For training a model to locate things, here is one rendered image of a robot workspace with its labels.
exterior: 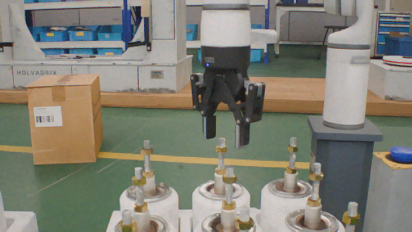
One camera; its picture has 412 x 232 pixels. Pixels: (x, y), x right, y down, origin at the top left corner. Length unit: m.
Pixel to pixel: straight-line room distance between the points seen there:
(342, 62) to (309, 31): 7.88
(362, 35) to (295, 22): 7.86
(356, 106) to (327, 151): 0.11
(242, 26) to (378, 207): 0.36
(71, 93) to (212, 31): 0.99
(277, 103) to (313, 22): 6.51
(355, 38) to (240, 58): 0.34
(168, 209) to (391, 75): 1.99
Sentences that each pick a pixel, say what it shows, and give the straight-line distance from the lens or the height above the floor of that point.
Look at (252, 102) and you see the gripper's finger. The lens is 0.55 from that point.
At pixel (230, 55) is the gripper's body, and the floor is 0.48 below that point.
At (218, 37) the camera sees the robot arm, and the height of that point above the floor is 0.50.
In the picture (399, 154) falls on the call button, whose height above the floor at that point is 0.33.
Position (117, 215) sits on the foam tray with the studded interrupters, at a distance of 0.75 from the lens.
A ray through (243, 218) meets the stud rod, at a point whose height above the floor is 0.33.
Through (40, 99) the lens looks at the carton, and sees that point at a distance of 1.52.
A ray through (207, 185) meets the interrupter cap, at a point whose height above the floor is 0.25.
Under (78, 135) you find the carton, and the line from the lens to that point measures 1.52.
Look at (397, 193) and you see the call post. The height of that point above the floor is 0.27.
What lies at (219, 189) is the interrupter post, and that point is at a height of 0.26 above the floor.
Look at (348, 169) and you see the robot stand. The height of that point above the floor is 0.22.
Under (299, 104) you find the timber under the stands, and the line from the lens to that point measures 2.31.
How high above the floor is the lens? 0.53
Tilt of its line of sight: 14 degrees down
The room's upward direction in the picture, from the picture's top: straight up
